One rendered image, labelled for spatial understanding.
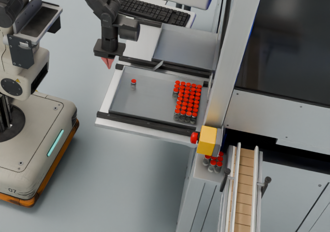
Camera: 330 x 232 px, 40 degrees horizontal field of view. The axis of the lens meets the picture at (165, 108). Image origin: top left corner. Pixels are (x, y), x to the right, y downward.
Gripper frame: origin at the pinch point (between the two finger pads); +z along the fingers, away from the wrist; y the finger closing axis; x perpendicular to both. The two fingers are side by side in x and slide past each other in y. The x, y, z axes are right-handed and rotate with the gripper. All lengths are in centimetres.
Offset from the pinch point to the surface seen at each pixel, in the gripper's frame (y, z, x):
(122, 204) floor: 5, 108, 10
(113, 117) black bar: 3.5, 18.3, -7.6
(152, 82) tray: 14.0, 19.9, 17.0
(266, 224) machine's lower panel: 74, 64, -12
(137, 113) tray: 11.9, 20.1, -1.9
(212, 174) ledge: 44, 21, -23
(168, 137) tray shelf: 25.5, 20.5, -10.2
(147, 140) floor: 10, 108, 57
